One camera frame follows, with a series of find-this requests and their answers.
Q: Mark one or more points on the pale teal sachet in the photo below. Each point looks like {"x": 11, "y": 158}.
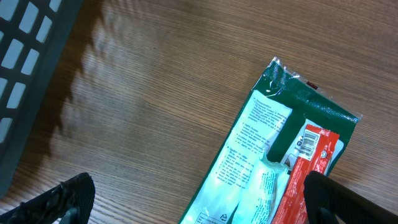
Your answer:
{"x": 260, "y": 199}

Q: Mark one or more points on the grey plastic shopping basket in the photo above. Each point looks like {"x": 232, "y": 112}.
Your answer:
{"x": 33, "y": 35}

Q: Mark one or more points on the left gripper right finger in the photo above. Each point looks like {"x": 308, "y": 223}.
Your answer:
{"x": 327, "y": 201}

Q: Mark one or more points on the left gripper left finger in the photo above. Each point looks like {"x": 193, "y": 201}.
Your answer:
{"x": 69, "y": 202}

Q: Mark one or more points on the green plastic packet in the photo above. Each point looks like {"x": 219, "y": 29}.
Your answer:
{"x": 271, "y": 124}

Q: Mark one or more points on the red sachet stick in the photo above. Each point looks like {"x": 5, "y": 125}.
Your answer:
{"x": 315, "y": 153}

